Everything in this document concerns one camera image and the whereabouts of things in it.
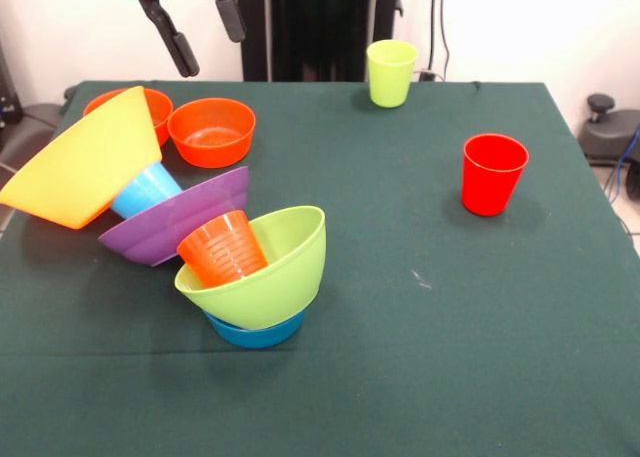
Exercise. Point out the dark grey chair base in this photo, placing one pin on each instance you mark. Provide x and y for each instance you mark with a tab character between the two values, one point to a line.
25	127

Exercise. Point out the blue bowl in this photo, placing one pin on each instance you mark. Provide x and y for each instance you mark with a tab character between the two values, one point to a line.
255	334

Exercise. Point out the lime green cup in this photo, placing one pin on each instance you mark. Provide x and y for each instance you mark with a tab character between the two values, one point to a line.
390	77

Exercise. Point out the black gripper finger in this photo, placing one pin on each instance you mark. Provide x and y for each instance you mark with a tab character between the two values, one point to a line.
227	9
172	37

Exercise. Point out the orange bowl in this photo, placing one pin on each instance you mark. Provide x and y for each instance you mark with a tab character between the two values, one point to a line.
212	134
157	112

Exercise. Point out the red cup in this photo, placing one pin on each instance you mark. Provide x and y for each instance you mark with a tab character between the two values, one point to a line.
492	177

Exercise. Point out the purple bowl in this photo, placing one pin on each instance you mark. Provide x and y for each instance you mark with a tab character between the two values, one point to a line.
175	222

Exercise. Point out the orange cup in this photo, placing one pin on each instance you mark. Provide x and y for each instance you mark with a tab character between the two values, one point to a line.
225	252

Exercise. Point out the green bowl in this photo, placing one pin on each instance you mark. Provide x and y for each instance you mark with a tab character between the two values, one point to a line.
280	267

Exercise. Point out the blue cup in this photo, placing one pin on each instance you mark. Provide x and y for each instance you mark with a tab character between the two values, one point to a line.
142	192

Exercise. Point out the large yellow bowl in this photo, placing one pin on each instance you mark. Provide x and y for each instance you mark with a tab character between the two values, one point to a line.
85	172

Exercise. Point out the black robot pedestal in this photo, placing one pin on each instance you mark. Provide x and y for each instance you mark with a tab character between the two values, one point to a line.
325	17

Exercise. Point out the dark green tablecloth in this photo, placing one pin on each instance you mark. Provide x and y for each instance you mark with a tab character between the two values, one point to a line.
400	327

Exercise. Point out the black chair base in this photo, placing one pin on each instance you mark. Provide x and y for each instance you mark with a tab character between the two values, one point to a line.
605	132

